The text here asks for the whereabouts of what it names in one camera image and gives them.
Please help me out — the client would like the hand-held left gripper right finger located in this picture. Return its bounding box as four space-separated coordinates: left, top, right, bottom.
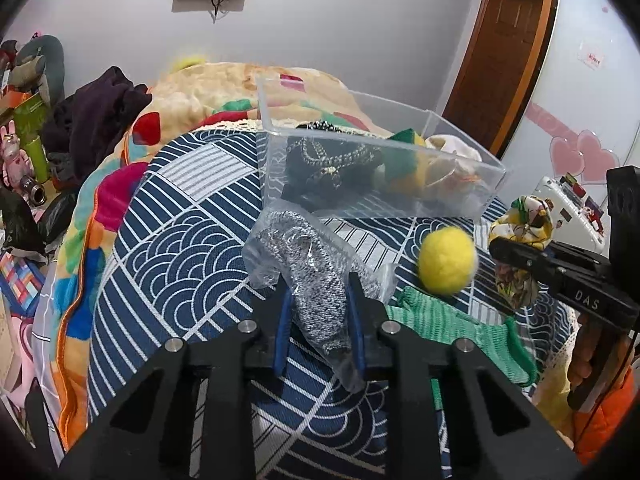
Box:
346 272 587 480

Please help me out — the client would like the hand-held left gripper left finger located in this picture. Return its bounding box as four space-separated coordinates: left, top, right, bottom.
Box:
59 277 297 480

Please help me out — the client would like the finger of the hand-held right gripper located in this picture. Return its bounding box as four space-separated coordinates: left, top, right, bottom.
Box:
488 236 576 302

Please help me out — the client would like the floral fabric scrunchie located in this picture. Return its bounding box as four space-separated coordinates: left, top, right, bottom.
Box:
488 195 557 307

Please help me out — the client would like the grey knit cloth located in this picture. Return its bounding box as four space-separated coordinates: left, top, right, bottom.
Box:
242 199 401 394

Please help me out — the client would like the clear plastic box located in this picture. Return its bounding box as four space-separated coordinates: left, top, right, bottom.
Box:
255 73 509 226

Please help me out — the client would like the person's right forearm orange sleeve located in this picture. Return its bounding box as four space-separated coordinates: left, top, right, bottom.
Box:
575 336 640 467

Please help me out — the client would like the cream soft cloth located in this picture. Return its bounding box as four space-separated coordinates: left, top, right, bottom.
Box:
423 134 484 192

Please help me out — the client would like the person's right hand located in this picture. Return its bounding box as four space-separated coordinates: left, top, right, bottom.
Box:
566 310 597 397

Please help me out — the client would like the yellow felt ball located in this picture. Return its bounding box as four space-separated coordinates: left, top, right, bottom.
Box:
418 226 479 296

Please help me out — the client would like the green knit cloth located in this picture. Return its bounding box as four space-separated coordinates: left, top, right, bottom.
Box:
386 286 539 387

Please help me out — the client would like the blue wave-pattern cover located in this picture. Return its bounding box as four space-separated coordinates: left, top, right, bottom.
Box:
88 126 581 480

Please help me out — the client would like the green and yellow plush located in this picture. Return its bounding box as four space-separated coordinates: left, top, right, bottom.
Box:
375 128 434 192

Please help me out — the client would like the white wardrobe with heart stickers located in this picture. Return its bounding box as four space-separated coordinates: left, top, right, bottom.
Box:
500 0 640 196

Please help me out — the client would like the black patterned cloth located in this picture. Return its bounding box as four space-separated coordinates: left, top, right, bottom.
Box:
282 120 384 207

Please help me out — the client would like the brown wooden door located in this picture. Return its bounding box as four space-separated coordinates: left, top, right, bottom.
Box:
442 0 562 159

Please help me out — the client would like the white lace trim cloth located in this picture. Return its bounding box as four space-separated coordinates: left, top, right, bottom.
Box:
196 110 299 134

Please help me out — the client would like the colourful printed blanket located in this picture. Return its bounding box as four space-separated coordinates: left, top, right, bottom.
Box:
33 62 396 451

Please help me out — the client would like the black plastic bag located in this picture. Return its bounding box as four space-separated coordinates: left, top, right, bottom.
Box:
0 186 76 257

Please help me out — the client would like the dark purple garment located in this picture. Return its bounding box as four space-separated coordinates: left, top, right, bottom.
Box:
41 66 153 185

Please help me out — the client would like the pink bunny toy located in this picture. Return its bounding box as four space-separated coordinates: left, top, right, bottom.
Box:
0 124 32 196

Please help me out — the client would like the green cardboard box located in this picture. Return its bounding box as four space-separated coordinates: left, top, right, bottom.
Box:
13 94 54 182

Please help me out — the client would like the grey plush toy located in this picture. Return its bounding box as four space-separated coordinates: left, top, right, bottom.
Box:
9 35 67 111

